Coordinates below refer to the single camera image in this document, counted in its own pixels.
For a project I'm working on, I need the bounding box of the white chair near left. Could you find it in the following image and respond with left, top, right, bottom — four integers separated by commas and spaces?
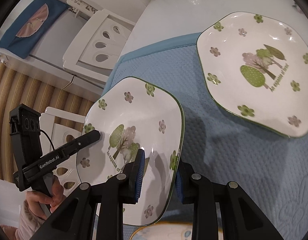
39, 107, 85, 196

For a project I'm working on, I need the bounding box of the blue fridge cover cloth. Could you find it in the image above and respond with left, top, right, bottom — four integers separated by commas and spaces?
0, 0, 69, 59

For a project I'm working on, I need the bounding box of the person's left hand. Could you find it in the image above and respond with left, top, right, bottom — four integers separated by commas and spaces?
26, 175, 66, 220

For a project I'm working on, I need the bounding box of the white chair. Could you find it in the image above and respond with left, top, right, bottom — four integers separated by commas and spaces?
63, 9, 135, 83
39, 107, 85, 196

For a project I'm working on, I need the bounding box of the white refrigerator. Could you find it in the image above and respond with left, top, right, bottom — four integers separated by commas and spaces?
0, 0, 102, 99

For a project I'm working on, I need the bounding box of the small hexagonal tree plate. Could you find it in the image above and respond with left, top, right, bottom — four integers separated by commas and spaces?
76, 77, 185, 226

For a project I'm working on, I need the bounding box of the large hexagonal tree plate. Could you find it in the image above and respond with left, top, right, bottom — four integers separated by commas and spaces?
196, 12, 308, 138

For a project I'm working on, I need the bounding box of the light blue placemat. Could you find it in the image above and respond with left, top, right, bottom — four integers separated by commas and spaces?
105, 33, 308, 239

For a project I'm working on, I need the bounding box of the white chair far left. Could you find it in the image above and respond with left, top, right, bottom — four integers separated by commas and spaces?
63, 9, 135, 83

